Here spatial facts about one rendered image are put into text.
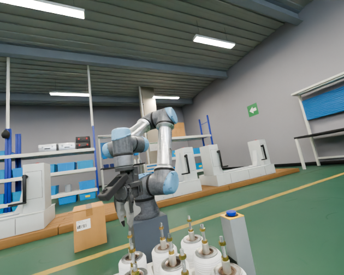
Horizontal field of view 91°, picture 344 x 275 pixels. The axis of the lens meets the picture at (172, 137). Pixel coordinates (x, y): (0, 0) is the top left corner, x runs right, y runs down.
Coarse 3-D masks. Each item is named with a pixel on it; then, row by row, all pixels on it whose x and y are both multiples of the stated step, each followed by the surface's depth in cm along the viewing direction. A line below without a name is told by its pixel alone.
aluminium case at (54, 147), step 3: (45, 144) 421; (48, 144) 422; (51, 144) 425; (54, 144) 427; (39, 147) 414; (42, 147) 416; (45, 147) 419; (48, 147) 421; (51, 147) 423; (54, 147) 425; (57, 147) 439; (39, 150) 413; (42, 150) 415; (45, 150) 418; (48, 150) 420; (51, 150) 422; (54, 150) 424; (57, 150) 437
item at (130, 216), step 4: (124, 204) 60; (128, 204) 59; (124, 208) 60; (128, 208) 59; (136, 208) 62; (140, 208) 63; (128, 212) 59; (136, 212) 61; (128, 216) 59; (132, 216) 59; (128, 220) 59; (132, 220) 59; (128, 224) 59; (132, 224) 59
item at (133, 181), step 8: (120, 168) 62; (128, 168) 62; (136, 168) 68; (128, 176) 64; (136, 176) 67; (128, 184) 62; (136, 184) 64; (120, 192) 61; (136, 192) 64; (120, 200) 62
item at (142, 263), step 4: (144, 256) 60; (120, 260) 60; (140, 260) 58; (144, 260) 59; (120, 264) 57; (124, 264) 57; (128, 264) 56; (140, 264) 57; (144, 264) 58; (120, 268) 57; (124, 268) 55; (128, 268) 55; (120, 272) 57; (124, 272) 55
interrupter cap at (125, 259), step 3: (135, 252) 63; (138, 252) 63; (141, 252) 62; (126, 255) 62; (135, 255) 61; (138, 255) 60; (141, 255) 60; (123, 258) 60; (126, 258) 60; (135, 258) 59; (138, 258) 58; (123, 261) 58; (126, 261) 58; (129, 261) 57
